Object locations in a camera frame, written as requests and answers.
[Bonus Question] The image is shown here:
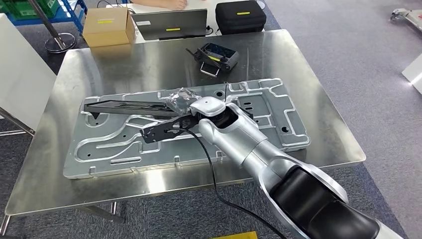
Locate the black camera cable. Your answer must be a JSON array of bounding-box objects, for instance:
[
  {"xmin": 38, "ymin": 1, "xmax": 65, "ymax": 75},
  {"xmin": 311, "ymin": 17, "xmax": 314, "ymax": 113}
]
[{"xmin": 165, "ymin": 126, "xmax": 288, "ymax": 239}]

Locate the person's hand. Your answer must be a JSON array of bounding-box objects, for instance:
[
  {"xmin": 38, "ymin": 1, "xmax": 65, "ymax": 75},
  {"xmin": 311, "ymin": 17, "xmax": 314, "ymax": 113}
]
[{"xmin": 166, "ymin": 0, "xmax": 189, "ymax": 10}]

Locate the grey laptop computer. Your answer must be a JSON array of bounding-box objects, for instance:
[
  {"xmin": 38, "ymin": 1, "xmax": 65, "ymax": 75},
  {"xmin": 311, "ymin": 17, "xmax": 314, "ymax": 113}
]
[{"xmin": 131, "ymin": 8, "xmax": 209, "ymax": 41}]

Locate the black plastic plate frame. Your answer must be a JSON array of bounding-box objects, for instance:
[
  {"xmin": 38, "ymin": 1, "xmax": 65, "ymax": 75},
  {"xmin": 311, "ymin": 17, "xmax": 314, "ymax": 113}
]
[{"xmin": 83, "ymin": 100, "xmax": 185, "ymax": 121}]

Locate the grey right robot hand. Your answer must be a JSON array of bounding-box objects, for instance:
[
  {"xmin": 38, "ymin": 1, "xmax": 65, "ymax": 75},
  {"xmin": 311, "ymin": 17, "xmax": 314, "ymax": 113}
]
[{"xmin": 165, "ymin": 87, "xmax": 202, "ymax": 116}]

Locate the stainless steel workbench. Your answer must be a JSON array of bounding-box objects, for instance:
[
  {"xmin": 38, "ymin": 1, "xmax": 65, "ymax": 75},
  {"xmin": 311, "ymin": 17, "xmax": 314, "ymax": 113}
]
[{"xmin": 0, "ymin": 29, "xmax": 367, "ymax": 237}]

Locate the grey metal floor frame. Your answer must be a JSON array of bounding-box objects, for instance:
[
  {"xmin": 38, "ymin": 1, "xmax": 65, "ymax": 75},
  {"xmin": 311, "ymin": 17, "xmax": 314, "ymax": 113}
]
[{"xmin": 390, "ymin": 8, "xmax": 422, "ymax": 33}]

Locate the blue metal storage rack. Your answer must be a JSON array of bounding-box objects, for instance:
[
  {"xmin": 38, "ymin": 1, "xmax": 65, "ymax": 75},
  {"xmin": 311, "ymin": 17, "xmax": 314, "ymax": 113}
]
[{"xmin": 0, "ymin": 0, "xmax": 88, "ymax": 34}]

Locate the green plastic crate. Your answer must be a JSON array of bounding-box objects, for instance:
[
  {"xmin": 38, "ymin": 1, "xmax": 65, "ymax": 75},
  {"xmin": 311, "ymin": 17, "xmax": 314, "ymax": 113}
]
[{"xmin": 0, "ymin": 0, "xmax": 60, "ymax": 19}]

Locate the stamped sheet metal panel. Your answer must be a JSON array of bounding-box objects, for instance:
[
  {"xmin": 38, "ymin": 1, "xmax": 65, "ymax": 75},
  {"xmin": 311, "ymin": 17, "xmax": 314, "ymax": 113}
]
[{"xmin": 62, "ymin": 78, "xmax": 311, "ymax": 180}]

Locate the white board panel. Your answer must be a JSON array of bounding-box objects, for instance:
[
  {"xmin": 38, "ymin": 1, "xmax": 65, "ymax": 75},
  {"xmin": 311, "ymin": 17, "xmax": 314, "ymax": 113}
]
[{"xmin": 0, "ymin": 13, "xmax": 57, "ymax": 131}]

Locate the white floor block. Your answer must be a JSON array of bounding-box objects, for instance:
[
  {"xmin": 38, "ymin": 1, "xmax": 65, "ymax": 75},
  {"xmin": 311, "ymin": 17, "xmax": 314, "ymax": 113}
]
[{"xmin": 401, "ymin": 54, "xmax": 422, "ymax": 95}]

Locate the brown cardboard box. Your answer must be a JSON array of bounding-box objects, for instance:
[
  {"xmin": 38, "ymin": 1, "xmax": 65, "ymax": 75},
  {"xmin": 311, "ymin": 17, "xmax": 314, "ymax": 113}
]
[{"xmin": 82, "ymin": 7, "xmax": 136, "ymax": 48}]

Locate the black zip carry case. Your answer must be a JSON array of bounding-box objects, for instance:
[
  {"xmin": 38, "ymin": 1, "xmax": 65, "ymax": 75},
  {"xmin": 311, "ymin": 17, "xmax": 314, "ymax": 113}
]
[{"xmin": 215, "ymin": 0, "xmax": 267, "ymax": 35}]

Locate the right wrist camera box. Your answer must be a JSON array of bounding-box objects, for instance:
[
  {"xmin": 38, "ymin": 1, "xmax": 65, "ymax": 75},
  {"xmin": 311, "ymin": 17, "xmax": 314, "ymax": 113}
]
[{"xmin": 140, "ymin": 114, "xmax": 202, "ymax": 144}]

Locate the black remote controller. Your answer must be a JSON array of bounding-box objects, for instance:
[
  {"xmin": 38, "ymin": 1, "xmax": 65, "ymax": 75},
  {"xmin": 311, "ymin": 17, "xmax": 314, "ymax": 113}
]
[{"xmin": 185, "ymin": 43, "xmax": 240, "ymax": 78}]

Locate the chrome base stanchion post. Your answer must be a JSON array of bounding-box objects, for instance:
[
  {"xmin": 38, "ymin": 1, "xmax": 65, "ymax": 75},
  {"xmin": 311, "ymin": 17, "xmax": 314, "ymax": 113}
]
[{"xmin": 28, "ymin": 0, "xmax": 77, "ymax": 53}]

